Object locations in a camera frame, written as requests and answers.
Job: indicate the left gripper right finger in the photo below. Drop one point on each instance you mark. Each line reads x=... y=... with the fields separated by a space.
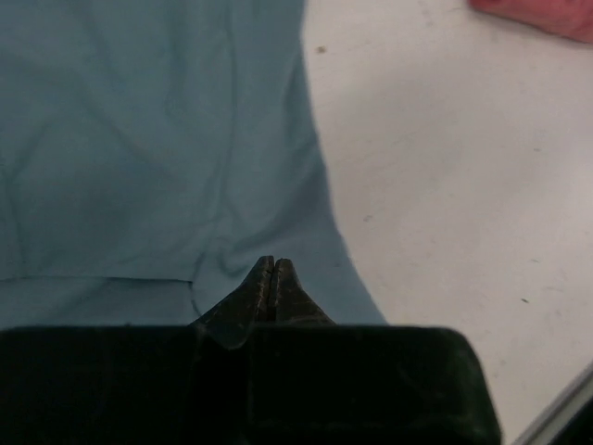
x=291 y=303

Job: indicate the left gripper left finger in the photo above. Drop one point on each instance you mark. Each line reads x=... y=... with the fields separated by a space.
x=229 y=321

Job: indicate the blue t shirt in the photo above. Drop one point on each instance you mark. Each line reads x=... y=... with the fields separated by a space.
x=151 y=152

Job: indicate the folded salmon t shirt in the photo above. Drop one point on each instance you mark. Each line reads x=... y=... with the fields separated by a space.
x=570 y=19

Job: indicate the aluminium rail frame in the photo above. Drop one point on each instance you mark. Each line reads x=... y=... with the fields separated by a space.
x=568 y=419

